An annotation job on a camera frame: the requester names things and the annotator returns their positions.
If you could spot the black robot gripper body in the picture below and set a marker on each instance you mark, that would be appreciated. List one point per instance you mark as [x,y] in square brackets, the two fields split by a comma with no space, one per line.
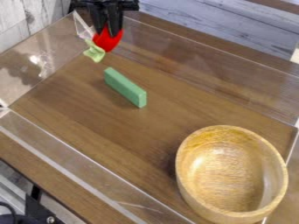
[126,5]

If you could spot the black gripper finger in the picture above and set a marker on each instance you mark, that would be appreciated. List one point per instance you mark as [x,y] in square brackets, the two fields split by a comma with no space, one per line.
[98,13]
[114,19]

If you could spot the red plush strawberry toy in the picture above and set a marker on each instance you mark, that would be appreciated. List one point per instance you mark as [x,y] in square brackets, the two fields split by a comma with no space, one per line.
[102,44]

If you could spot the green rectangular block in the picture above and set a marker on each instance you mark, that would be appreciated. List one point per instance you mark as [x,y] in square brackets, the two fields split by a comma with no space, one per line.
[126,87]

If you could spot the clear acrylic table barrier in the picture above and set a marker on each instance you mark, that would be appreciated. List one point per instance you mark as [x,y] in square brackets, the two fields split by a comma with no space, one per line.
[99,153]

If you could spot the wooden bowl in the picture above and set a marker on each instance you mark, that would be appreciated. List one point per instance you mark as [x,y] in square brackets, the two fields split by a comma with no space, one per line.
[231,174]

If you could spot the black clamp with cable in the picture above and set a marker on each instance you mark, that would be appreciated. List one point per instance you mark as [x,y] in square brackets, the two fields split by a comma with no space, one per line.
[37,214]

